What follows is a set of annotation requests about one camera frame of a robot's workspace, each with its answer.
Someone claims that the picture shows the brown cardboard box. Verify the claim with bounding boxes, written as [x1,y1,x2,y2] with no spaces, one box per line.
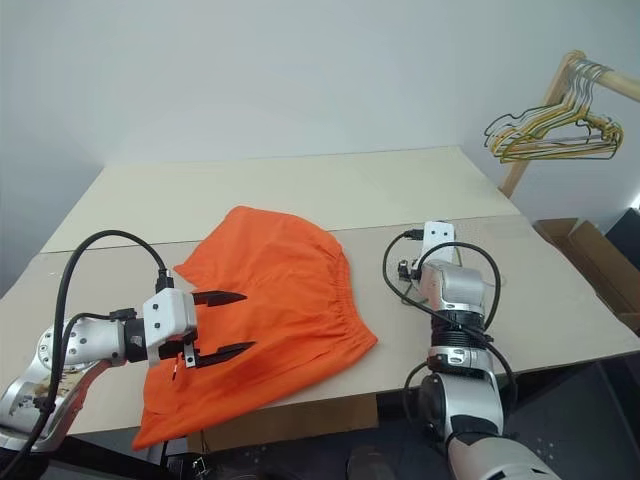
[532,218,640,337]

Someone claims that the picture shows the bunch of wire hangers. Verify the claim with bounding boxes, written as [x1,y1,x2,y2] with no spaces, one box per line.
[483,62,617,165]

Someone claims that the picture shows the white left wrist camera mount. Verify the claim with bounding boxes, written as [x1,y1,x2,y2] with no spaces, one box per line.
[142,288,199,367]

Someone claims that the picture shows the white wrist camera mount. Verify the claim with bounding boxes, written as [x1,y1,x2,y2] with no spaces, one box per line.
[142,288,199,367]
[421,220,458,262]

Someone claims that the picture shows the wooden rack leg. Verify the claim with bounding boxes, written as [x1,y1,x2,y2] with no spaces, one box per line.
[498,49,587,200]

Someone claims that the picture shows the yellow wire hanger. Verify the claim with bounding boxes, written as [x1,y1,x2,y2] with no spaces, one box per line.
[491,62,626,162]

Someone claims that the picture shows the black object under table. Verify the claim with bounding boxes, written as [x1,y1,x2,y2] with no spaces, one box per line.
[163,438,214,480]

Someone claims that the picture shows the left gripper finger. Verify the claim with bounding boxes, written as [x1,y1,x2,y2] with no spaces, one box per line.
[192,290,249,308]
[192,341,258,371]

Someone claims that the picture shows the black box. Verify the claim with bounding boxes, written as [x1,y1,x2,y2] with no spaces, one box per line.
[603,206,640,251]

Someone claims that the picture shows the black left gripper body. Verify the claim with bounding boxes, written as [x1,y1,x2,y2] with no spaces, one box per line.
[158,333,201,370]

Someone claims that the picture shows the orange shorts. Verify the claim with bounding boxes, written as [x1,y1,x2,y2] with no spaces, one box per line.
[130,204,379,452]

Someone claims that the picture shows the wooden rack pole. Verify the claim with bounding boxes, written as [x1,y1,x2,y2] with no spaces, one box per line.
[574,52,640,100]

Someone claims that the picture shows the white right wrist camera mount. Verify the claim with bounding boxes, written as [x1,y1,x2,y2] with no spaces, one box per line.
[421,220,458,262]

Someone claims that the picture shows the silver wire hanger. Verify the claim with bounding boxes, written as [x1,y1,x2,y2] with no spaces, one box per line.
[504,58,614,151]

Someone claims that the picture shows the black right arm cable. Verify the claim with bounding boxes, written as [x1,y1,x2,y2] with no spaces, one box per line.
[381,227,518,426]

